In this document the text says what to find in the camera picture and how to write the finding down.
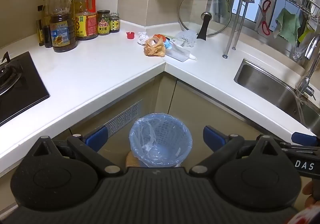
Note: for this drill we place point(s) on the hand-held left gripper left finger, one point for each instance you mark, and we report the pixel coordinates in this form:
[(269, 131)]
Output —
[(96, 136)]

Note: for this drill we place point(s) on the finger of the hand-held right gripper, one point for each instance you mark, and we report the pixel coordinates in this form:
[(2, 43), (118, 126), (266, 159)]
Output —
[(300, 150), (303, 138)]

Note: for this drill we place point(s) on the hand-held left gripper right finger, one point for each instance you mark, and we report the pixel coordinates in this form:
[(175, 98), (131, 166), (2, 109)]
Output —
[(212, 137)]

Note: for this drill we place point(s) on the blue lined trash bin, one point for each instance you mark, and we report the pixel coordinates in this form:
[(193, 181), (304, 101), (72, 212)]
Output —
[(162, 138)]

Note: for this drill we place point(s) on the blue face mask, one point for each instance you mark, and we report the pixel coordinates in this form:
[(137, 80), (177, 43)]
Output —
[(168, 45)]

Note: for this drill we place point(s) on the white foam net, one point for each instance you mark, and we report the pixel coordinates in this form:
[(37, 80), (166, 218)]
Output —
[(186, 37)]

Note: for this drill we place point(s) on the orange plastic bag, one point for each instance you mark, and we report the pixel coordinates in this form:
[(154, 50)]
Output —
[(153, 48)]

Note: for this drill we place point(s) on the red bottle cap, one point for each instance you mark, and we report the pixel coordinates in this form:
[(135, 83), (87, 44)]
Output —
[(130, 35)]

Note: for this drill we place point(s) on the white tissue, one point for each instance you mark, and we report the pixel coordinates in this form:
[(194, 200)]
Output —
[(142, 38)]

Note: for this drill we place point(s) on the orange mesh ball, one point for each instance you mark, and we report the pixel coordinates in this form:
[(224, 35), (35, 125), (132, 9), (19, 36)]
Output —
[(160, 37)]

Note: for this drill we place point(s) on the person's right hand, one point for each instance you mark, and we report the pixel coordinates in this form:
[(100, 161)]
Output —
[(308, 192)]

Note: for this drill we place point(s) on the silver cabinet vent grille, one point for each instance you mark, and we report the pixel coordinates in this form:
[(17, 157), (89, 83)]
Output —
[(122, 118)]

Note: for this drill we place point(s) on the stainless steel sink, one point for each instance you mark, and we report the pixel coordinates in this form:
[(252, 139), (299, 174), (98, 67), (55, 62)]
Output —
[(265, 83)]

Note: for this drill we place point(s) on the metal faucet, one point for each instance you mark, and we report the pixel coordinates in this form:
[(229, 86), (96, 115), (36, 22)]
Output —
[(308, 68)]

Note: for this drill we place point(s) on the black gas stove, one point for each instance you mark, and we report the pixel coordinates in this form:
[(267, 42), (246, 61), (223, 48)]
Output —
[(22, 88)]

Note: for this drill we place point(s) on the yellow green cloth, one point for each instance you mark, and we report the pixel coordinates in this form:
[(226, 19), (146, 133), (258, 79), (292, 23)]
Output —
[(305, 33)]

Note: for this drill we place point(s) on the large dark oil bottle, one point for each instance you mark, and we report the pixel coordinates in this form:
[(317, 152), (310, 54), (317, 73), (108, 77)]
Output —
[(62, 33)]

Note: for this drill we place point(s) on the yellow-label sauce jar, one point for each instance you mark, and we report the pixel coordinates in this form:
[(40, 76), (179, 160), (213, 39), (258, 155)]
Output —
[(103, 25)]

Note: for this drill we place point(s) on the tall sauce bottle yellow cap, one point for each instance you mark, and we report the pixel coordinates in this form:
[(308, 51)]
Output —
[(47, 35)]

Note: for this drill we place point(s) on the small yellow label jar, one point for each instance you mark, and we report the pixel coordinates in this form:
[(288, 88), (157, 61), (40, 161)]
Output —
[(114, 23)]

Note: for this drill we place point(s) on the green dish cloth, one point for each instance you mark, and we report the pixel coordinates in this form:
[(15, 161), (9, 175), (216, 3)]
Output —
[(287, 25)]

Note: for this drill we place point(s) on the small dark sauce bottle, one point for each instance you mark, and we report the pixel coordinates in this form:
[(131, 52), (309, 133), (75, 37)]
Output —
[(40, 32)]

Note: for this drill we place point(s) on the metal dish rack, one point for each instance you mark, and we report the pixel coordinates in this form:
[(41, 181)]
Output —
[(236, 21)]

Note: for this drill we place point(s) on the glass pot lid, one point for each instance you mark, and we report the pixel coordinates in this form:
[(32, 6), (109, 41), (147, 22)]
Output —
[(200, 8)]

